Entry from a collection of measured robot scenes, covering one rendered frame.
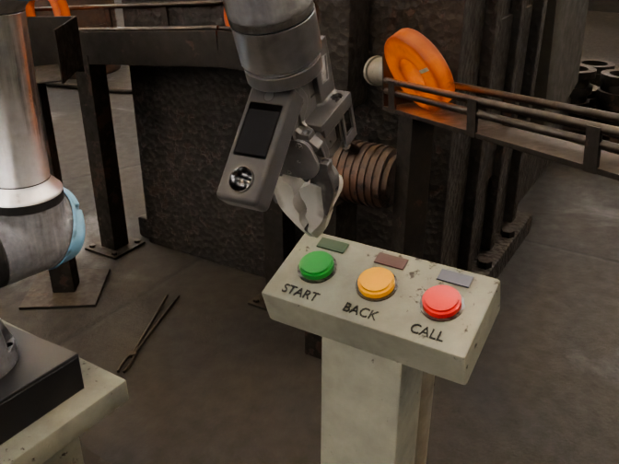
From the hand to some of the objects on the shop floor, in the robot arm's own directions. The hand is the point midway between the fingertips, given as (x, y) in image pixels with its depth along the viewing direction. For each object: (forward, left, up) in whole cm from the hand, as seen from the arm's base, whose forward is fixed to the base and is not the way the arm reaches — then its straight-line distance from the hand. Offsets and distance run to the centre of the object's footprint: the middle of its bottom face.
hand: (309, 232), depth 74 cm
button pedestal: (+3, -3, -66) cm, 66 cm away
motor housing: (+64, +30, -62) cm, 94 cm away
